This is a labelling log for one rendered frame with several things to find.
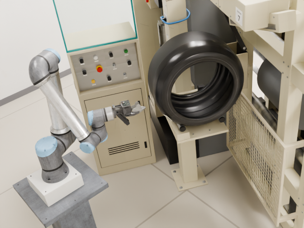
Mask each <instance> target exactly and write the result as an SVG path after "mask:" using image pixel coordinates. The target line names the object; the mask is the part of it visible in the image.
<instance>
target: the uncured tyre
mask: <svg viewBox="0 0 304 228"><path fill-rule="evenodd" d="M202 62H216V70H215V73H214V75H213V77H212V79H211V80H210V81H209V83H208V84H207V85H206V86H205V87H203V88H202V89H200V90H199V91H197V92H194V93H191V94H186V95H180V94H175V93H172V92H171V91H172V87H173V85H174V83H175V81H176V80H177V78H178V77H179V76H180V74H181V73H182V72H184V71H185V70H186V69H188V68H189V67H191V66H193V65H195V64H198V63H202ZM243 83H244V72H243V68H242V64H241V62H240V60H239V58H238V56H237V55H236V54H235V53H234V52H233V50H232V49H231V48H230V47H229V46H228V45H227V44H226V43H225V42H224V41H223V40H222V39H221V38H219V37H217V36H216V35H213V34H211V33H207V32H203V31H189V32H185V33H181V34H178V35H176V36H174V37H172V38H171V39H169V40H168V41H166V42H165V43H164V44H163V45H162V46H161V47H160V48H159V49H158V50H157V52H156V53H155V55H154V56H153V58H152V60H151V63H150V66H149V70H148V86H149V89H150V92H151V94H152V96H153V98H154V101H155V103H156V105H157V107H158V109H159V110H160V112H161V113H162V114H164V115H166V116H167V117H168V118H170V119H171V120H172V121H173V122H174V123H176V124H180V125H184V126H198V125H203V124H207V123H210V122H212V121H214V120H216V119H218V118H220V117H221V116H223V115H224V114H225V113H227V112H228V111H229V110H230V109H231V108H232V107H233V105H234V104H235V103H236V101H237V100H238V98H239V96H240V94H241V91H242V88H243Z"/></svg>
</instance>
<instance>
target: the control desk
mask: <svg viewBox="0 0 304 228"><path fill-rule="evenodd" d="M67 57H68V61H69V64H70V68H71V72H72V76H73V80H74V84H75V88H76V91H77V95H78V98H79V102H80V105H81V110H82V113H83V117H84V121H85V125H86V128H87V129H88V131H89V132H91V131H92V128H91V126H90V125H89V123H88V117H87V113H88V112H89V111H92V110H97V109H102V108H106V107H110V106H111V107H113V106H112V105H115V106H116V105H120V103H121V101H125V100H129V102H130V106H132V105H135V102H139V104H140V106H145V107H146V108H145V109H144V110H143V111H142V112H140V113H139V114H137V115H135V116H130V117H126V118H127V119H128V120H129V123H130V124H129V125H128V126H127V125H126V124H125V123H124V122H123V121H122V120H121V119H120V118H119V117H118V116H116V117H117V118H114V120H111V121H108V122H105V126H106V131H107V134H108V138H107V139H106V141H104V142H101V143H99V145H98V146H97V147H96V148H95V150H94V151H93V154H94V158H95V162H96V166H97V169H98V173H99V176H103V175H107V174H111V173H115V172H119V171H124V170H127V169H131V168H135V167H139V166H144V165H148V164H152V163H155V162H156V155H155V149H154V143H153V137H152V128H151V122H150V115H149V109H148V103H147V94H146V88H145V82H144V75H143V67H142V60H141V54H140V48H139V42H138V38H137V39H132V40H128V41H123V42H118V43H113V44H108V45H103V46H99V47H93V48H88V49H83V50H79V51H74V52H68V53H67Z"/></svg>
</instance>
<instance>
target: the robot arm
mask: <svg viewBox="0 0 304 228"><path fill-rule="evenodd" d="M60 61H61V57H60V55H59V53H58V52H57V51H56V50H54V49H52V48H47V49H45V50H43V51H42V52H41V53H39V54H38V55H37V56H35V57H33V58H32V60H31V61H30V63H29V67H28V72H29V78H30V80H31V82H32V83H33V85H34V86H37V87H39V89H40V90H41V91H42V92H43V94H44V95H45V96H46V99H47V105H48V109H49V114H50V118H51V123H52V125H51V127H50V133H51V136H47V137H43V138H41V139H39V140H38V141H37V143H36V144H35V151H36V154H37V156H38V159H39V162H40V165H41V168H42V179H43V181H44V182H46V183H50V184H52V183H57V182H60V181H62V180H63V179H65V178H66V177H67V176H68V175H69V167H68V166H67V164H66V163H65V162H64V161H63V158H62V155H63V154H64V153H65V152H66V150H67V149H68V148H69V147H70V146H71V145H72V144H73V143H74V142H75V140H76V139H78V141H79V143H80V149H81V150H82V151H83V152H84V153H92V152H93V151H94V150H95V148H96V147H97V146H98V145H99V143H102V142H104V141H106V139H107V138H108V134H107V131H106V126H105V122H108V121H111V120H114V118H117V117H116V116H118V117H119V118H120V119H121V120H122V121H123V122H124V123H125V124H126V125H127V126H128V125H129V124H130V123H129V120H128V119H127V118H126V117H130V116H135V115H137V114H139V113H140V112H142V111H143V110H144V109H145V108H146V107H145V106H140V104H139V102H135V105H132V106H130V102H129V100H125V101H121V103H120V105H116V106H115V105H112V106H113V107H111V106H110V107H106V108H102V109H97V110H92V111H89V112H88V113H87V117H88V123H89V125H90V126H91V128H92V131H91V132H89V131H88V129H87V128H86V127H85V125H84V124H83V123H82V121H81V120H80V119H79V117H78V116H77V115H76V113H75V112H74V110H73V109H72V108H71V106H70V105H69V104H68V102H67V101H66V100H65V98H64V97H63V91H62V85H61V79H60V74H59V67H58V64H59V63H60Z"/></svg>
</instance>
